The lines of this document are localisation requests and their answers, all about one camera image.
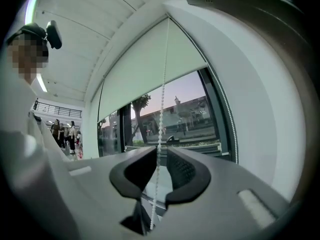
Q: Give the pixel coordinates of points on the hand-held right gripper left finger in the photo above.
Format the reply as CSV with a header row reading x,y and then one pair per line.
x,y
100,184

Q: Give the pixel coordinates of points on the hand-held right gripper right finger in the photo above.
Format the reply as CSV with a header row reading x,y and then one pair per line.
x,y
225,196

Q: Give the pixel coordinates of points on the dark window frame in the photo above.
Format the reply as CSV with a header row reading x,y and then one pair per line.
x,y
213,104

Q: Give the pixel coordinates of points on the dark metal balcony railing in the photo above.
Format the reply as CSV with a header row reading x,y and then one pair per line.
x,y
60,110

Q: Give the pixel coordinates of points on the person's white shirt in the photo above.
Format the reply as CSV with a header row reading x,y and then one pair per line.
x,y
22,159

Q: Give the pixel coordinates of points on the ceiling strip light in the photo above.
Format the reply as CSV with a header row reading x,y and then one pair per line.
x,y
41,83

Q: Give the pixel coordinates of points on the person's face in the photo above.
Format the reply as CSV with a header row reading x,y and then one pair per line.
x,y
26,56

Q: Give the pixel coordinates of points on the tree outside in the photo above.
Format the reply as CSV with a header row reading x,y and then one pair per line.
x,y
140,114

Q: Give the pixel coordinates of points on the building outside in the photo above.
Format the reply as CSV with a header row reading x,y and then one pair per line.
x,y
192,114

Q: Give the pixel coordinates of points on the black head-worn camera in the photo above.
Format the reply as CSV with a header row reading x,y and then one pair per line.
x,y
54,35

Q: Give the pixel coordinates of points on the small black object on sill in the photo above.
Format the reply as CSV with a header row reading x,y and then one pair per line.
x,y
173,139

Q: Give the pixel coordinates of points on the white roller blind window covering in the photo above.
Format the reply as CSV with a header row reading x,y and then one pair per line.
x,y
140,71

